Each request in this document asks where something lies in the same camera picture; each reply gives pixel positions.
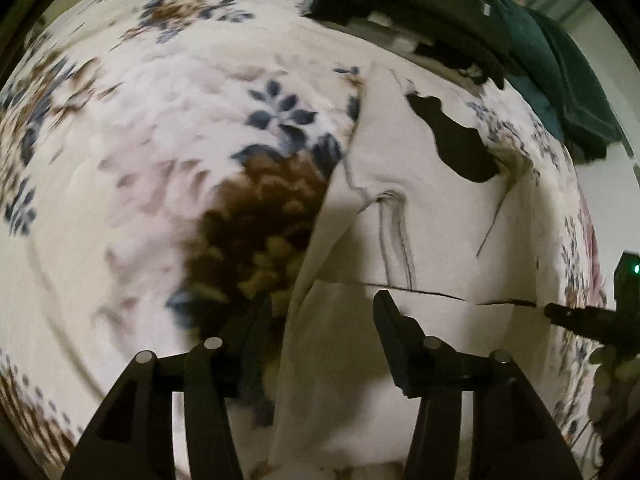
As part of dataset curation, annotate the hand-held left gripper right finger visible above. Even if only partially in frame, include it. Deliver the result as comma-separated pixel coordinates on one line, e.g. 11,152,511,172
372,290,587,480

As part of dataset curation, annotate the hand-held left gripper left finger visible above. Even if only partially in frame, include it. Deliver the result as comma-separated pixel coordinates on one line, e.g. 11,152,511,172
60,294,274,480

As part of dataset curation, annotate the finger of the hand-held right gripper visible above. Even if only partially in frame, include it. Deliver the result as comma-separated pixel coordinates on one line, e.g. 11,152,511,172
544,302,621,347

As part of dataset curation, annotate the white garment with black patch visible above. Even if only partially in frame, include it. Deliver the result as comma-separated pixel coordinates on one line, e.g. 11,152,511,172
269,59,568,480

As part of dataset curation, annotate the person's right hand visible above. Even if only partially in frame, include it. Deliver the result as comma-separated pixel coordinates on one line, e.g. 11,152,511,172
587,344,635,433

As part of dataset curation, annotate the floral fleece blanket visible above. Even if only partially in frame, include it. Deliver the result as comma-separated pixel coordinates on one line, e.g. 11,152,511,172
0,0,618,480

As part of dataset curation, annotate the teal green garment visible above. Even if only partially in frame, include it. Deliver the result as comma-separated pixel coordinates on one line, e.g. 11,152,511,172
467,0,627,163

